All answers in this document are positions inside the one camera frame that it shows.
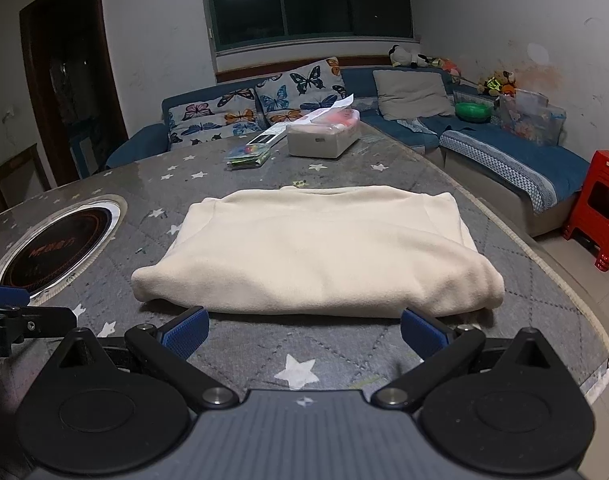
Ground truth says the grey pillow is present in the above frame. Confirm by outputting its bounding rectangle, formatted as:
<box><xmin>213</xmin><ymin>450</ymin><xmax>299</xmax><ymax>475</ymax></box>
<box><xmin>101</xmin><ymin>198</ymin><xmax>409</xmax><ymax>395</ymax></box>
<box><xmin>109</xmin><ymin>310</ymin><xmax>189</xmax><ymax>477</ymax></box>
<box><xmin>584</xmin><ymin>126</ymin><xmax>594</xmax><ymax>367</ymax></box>
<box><xmin>373</xmin><ymin>69</ymin><xmax>456</xmax><ymax>121</ymax></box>

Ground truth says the dark window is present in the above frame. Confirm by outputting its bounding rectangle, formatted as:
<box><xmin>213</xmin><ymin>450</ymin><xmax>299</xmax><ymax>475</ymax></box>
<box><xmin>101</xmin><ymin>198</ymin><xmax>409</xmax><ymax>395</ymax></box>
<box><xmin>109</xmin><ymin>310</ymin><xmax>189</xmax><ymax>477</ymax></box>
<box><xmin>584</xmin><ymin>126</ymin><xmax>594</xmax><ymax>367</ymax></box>
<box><xmin>202</xmin><ymin>0</ymin><xmax>416</xmax><ymax>54</ymax></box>

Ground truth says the black and white plush toy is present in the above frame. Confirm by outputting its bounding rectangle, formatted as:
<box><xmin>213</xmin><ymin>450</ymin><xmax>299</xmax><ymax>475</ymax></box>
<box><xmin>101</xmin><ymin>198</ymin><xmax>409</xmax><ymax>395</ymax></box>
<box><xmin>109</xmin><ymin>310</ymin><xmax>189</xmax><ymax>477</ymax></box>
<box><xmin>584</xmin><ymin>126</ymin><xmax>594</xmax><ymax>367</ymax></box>
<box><xmin>389</xmin><ymin>45</ymin><xmax>435</xmax><ymax>69</ymax></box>

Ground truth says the red plastic stool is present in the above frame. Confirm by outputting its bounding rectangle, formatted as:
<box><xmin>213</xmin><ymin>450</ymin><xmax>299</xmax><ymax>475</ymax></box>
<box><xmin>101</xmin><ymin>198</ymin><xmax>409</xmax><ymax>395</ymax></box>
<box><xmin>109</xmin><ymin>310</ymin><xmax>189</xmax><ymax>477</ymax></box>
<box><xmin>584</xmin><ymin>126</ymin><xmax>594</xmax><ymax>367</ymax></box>
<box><xmin>562</xmin><ymin>150</ymin><xmax>609</xmax><ymax>272</ymax></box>

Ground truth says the blue sofa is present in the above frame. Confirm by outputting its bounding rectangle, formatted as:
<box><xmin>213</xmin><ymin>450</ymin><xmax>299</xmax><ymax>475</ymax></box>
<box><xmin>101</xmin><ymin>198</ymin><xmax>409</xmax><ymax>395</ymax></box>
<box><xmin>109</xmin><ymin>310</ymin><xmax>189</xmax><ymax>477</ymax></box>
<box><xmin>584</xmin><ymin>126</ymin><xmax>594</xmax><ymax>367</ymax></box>
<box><xmin>104</xmin><ymin>65</ymin><xmax>593</xmax><ymax>239</ymax></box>

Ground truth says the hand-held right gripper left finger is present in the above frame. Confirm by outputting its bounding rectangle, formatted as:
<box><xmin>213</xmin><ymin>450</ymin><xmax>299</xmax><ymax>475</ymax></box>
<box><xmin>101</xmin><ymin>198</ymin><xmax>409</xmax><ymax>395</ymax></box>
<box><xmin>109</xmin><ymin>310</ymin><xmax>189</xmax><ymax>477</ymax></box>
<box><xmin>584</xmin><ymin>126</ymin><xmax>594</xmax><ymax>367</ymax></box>
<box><xmin>49</xmin><ymin>306</ymin><xmax>240</xmax><ymax>411</ymax></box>

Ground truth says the dark wooden door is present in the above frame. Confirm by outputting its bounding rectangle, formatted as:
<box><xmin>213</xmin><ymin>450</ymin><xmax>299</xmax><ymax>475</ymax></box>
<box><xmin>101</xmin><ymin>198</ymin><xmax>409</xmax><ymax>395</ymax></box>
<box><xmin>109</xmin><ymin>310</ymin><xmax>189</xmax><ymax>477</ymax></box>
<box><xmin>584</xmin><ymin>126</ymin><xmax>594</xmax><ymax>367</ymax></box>
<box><xmin>19</xmin><ymin>0</ymin><xmax>130</xmax><ymax>181</ymax></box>

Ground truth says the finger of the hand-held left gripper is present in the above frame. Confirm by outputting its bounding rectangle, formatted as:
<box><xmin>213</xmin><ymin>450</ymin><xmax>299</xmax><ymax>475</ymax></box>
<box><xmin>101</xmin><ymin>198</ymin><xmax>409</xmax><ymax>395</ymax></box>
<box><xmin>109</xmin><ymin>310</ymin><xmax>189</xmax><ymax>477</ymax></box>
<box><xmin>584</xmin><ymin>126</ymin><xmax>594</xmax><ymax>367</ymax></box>
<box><xmin>0</xmin><ymin>282</ymin><xmax>32</xmax><ymax>307</ymax></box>
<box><xmin>0</xmin><ymin>304</ymin><xmax>78</xmax><ymax>359</ymax></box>

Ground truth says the round black induction cooker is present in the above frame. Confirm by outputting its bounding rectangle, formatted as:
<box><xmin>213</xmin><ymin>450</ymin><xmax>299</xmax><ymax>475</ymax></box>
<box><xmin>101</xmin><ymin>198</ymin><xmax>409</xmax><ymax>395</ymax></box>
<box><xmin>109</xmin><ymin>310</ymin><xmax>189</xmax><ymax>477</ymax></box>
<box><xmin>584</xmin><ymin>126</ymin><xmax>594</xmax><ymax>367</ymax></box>
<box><xmin>0</xmin><ymin>197</ymin><xmax>128</xmax><ymax>306</ymax></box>

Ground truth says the cream sweater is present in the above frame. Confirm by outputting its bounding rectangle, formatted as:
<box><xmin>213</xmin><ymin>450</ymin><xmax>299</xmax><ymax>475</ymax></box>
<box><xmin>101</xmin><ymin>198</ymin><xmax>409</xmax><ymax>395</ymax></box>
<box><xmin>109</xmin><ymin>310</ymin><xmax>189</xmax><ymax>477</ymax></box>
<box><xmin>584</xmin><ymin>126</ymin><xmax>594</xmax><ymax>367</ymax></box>
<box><xmin>131</xmin><ymin>185</ymin><xmax>506</xmax><ymax>319</ymax></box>

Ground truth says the pink tissue pack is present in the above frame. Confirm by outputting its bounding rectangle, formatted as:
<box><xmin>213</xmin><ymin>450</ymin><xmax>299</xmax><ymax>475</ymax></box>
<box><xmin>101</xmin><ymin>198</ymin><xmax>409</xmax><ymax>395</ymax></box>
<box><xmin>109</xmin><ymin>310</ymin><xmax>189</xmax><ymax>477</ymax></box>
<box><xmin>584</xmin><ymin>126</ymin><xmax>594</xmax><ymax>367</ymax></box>
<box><xmin>284</xmin><ymin>94</ymin><xmax>361</xmax><ymax>134</ymax></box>

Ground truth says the yellow green plush toy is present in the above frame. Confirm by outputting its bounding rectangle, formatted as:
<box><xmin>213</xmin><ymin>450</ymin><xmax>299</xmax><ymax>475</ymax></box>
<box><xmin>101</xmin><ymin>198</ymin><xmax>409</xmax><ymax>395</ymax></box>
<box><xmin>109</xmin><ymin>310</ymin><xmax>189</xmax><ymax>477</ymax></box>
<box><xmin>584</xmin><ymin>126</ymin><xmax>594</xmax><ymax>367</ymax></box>
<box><xmin>477</xmin><ymin>70</ymin><xmax>518</xmax><ymax>97</ymax></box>

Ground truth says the clear plastic container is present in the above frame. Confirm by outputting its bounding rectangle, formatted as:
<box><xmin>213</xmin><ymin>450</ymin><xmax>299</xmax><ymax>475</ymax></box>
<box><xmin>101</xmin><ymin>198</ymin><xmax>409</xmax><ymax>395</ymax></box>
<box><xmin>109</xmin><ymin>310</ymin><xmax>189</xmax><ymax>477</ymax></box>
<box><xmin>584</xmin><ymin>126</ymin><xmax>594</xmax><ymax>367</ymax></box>
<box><xmin>499</xmin><ymin>89</ymin><xmax>568</xmax><ymax>147</ymax></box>

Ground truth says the grey star tablecloth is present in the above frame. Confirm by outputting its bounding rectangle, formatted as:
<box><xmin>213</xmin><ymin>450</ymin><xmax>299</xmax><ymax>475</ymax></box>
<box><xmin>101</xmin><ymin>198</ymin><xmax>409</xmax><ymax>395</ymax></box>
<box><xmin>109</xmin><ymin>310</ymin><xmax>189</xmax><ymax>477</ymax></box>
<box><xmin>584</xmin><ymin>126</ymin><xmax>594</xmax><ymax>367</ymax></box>
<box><xmin>0</xmin><ymin>122</ymin><xmax>609</xmax><ymax>480</ymax></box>

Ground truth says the green bowl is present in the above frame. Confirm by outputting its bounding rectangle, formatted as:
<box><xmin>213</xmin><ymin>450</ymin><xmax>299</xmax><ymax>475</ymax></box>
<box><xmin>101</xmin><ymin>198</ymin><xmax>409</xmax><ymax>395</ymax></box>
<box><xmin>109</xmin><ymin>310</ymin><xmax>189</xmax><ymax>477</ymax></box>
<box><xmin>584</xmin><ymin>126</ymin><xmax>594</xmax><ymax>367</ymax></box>
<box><xmin>455</xmin><ymin>102</ymin><xmax>493</xmax><ymax>124</ymax></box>

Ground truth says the colourful card pack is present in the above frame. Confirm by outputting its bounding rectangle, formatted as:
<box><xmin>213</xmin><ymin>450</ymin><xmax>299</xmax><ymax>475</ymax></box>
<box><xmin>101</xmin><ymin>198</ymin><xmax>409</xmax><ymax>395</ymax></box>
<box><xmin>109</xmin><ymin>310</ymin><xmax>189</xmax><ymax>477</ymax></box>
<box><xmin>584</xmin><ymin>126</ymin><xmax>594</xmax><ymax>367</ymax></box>
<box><xmin>224</xmin><ymin>142</ymin><xmax>272</xmax><ymax>169</ymax></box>

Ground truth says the white storage box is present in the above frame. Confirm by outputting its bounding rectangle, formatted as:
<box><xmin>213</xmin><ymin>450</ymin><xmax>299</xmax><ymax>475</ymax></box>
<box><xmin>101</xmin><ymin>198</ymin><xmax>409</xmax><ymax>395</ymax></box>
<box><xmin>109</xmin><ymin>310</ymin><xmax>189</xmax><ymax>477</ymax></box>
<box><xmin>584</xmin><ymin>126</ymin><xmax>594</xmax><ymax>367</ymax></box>
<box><xmin>286</xmin><ymin>120</ymin><xmax>362</xmax><ymax>159</ymax></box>

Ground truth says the butterfly print pillow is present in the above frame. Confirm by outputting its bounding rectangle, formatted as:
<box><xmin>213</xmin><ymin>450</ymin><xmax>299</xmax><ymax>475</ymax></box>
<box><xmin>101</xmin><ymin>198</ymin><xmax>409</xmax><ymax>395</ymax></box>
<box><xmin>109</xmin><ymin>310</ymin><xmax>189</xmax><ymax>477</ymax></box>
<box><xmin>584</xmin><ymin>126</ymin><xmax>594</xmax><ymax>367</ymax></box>
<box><xmin>256</xmin><ymin>57</ymin><xmax>348</xmax><ymax>129</ymax></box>
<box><xmin>167</xmin><ymin>89</ymin><xmax>259</xmax><ymax>149</ymax></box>

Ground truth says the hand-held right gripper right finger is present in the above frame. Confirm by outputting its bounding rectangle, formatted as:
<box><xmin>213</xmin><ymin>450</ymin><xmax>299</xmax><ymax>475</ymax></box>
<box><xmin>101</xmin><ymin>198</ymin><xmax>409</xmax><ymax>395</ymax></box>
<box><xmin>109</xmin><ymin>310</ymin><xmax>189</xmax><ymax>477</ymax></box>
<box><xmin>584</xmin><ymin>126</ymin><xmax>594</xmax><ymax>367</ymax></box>
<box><xmin>372</xmin><ymin>307</ymin><xmax>561</xmax><ymax>410</ymax></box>

